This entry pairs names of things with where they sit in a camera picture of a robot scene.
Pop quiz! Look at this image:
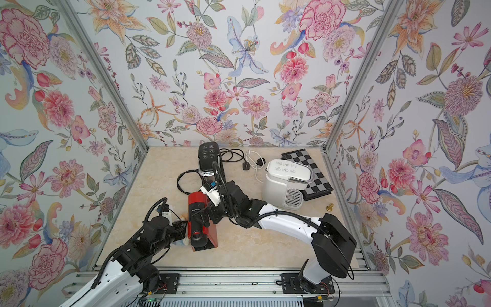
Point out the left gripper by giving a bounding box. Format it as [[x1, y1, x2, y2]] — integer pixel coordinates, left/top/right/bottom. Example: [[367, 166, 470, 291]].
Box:
[[152, 220, 193, 256]]

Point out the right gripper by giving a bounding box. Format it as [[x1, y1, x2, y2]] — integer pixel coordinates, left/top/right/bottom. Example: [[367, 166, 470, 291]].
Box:
[[194, 198, 244, 228]]

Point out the red coffee machine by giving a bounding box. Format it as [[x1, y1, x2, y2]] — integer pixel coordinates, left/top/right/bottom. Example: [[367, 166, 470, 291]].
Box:
[[187, 192, 218, 252]]

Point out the black coffee machine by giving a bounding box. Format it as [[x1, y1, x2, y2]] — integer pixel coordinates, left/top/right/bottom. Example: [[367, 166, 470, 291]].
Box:
[[198, 142, 222, 177]]

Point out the white coffee machine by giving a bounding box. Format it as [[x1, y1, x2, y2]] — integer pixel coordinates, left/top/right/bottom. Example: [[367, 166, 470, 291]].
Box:
[[262, 159, 313, 211]]

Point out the blue striped cloth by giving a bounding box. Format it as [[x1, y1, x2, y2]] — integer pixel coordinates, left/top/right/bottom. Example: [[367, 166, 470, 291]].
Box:
[[173, 220, 189, 246]]

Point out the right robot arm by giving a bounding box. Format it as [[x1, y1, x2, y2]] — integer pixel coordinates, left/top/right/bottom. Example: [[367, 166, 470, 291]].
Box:
[[189, 162, 357, 287]]

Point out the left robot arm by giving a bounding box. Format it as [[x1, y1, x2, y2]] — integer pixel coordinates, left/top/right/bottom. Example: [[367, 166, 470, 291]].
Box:
[[61, 198, 187, 306]]

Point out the black white chessboard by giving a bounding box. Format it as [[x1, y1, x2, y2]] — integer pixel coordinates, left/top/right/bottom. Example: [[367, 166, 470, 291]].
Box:
[[281, 148, 334, 201]]

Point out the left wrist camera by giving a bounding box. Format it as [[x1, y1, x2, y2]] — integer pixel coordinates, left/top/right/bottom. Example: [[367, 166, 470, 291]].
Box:
[[157, 205, 173, 224]]

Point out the red machine black cable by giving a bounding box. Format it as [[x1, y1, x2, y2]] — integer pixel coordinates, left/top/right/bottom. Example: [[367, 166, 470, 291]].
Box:
[[176, 168, 204, 196]]

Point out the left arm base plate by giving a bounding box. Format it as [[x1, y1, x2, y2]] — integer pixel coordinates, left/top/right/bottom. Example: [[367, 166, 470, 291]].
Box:
[[149, 273, 181, 295]]

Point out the black power cable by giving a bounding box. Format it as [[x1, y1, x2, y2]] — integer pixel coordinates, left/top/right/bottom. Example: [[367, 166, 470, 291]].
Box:
[[219, 148, 251, 171]]

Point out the white power cable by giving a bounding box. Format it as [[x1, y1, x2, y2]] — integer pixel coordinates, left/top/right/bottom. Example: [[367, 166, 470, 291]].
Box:
[[245, 150, 267, 184]]

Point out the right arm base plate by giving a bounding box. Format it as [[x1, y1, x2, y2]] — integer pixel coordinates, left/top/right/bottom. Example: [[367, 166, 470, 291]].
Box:
[[276, 273, 336, 295]]

